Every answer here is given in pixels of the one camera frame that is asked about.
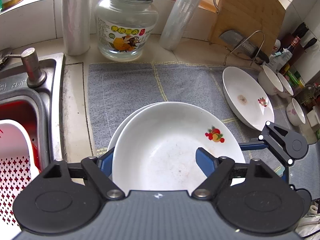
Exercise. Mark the white red-print packet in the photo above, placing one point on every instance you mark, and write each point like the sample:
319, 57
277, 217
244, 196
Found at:
277, 45

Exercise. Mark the white perforated colander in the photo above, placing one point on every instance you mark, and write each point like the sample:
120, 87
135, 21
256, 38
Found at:
15, 155

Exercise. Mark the red-capped clear bottle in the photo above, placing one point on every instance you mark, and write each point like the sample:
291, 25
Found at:
306, 93

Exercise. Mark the white clipped paper bag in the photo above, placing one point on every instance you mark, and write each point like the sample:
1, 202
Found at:
280, 60

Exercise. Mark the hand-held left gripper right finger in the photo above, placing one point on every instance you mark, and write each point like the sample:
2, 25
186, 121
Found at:
206, 162

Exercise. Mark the tall plastic wrap roll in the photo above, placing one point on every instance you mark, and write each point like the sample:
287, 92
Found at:
182, 17

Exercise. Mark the bamboo cutting board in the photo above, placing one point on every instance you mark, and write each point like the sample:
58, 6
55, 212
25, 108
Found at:
245, 12

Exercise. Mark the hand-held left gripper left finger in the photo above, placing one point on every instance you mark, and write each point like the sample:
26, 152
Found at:
105, 165

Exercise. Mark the dark soy sauce bottle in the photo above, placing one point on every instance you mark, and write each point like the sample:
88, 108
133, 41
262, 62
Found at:
295, 42

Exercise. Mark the red plastic basin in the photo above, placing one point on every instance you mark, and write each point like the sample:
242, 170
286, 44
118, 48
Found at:
22, 112

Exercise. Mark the green-lidded sauce jar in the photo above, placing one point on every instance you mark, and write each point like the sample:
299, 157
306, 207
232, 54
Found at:
293, 78

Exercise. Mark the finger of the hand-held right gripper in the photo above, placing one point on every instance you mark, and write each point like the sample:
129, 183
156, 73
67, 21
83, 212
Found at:
285, 175
251, 146

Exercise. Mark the white pink-flowered bowl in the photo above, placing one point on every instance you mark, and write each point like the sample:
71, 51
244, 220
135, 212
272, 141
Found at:
296, 111
270, 80
285, 86

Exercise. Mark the white plate with brown stain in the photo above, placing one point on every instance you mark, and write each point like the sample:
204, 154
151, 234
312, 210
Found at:
247, 97

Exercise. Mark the glass jar with black lid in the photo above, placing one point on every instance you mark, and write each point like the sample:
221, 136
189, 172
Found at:
125, 25

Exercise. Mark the blue grey checkered towel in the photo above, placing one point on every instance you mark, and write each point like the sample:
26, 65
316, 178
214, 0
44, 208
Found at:
125, 90

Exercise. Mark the metal soap dispenser pump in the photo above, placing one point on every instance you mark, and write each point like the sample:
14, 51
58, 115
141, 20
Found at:
32, 67

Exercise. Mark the stainless steel sink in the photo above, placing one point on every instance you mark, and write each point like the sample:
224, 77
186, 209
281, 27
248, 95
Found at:
55, 80

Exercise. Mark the white fruit-print plate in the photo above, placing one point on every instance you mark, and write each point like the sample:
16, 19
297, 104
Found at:
162, 150
115, 135

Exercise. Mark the short plastic wrap roll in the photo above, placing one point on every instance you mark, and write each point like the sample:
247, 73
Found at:
75, 17

